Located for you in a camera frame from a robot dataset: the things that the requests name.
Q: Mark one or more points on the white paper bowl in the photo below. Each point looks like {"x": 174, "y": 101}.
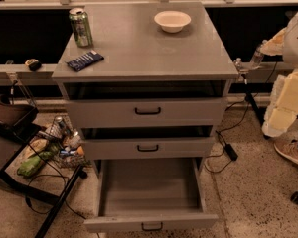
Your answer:
{"x": 172, "y": 21}

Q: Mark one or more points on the clear plastic water bottle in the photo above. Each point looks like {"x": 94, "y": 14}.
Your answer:
{"x": 258, "y": 56}

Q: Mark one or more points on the grey bottom drawer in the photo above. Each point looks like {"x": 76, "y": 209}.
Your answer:
{"x": 149, "y": 195}

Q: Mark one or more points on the grey top drawer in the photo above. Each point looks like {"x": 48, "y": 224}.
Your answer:
{"x": 146, "y": 112}

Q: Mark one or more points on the grey drawer cabinet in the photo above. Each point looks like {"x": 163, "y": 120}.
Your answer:
{"x": 141, "y": 61}

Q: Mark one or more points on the black power adapter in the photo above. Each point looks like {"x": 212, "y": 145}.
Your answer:
{"x": 231, "y": 152}

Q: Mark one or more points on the wire basket of snacks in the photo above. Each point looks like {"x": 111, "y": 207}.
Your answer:
{"x": 61, "y": 141}

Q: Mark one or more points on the grey drawer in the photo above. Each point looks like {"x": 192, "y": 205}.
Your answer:
{"x": 147, "y": 148}
{"x": 146, "y": 112}
{"x": 149, "y": 195}

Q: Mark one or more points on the blue snack bar wrapper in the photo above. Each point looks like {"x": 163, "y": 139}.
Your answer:
{"x": 85, "y": 60}

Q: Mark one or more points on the grey middle drawer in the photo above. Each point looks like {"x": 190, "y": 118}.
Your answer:
{"x": 147, "y": 148}

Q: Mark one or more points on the green soda can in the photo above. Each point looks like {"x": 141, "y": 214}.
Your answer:
{"x": 81, "y": 27}

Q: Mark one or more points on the black yellow tape measure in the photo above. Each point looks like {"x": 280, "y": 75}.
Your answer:
{"x": 33, "y": 64}

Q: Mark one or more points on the green chip bag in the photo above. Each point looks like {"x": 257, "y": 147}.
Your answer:
{"x": 29, "y": 167}

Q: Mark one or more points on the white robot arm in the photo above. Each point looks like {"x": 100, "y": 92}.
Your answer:
{"x": 283, "y": 108}

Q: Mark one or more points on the black side table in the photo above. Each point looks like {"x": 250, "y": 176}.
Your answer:
{"x": 16, "y": 131}

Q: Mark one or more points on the tan sneaker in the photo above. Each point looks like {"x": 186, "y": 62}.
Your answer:
{"x": 288, "y": 150}

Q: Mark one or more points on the small clear bottle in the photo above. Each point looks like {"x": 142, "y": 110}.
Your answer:
{"x": 238, "y": 64}

